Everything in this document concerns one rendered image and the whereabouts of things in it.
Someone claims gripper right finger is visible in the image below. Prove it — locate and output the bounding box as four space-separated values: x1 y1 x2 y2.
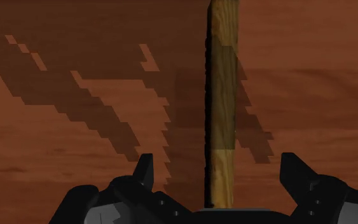
279 152 358 224

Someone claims long wooden stick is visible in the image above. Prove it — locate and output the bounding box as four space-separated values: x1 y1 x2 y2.
204 0 240 209

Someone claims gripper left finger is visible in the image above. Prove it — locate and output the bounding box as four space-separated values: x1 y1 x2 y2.
49 153 195 224

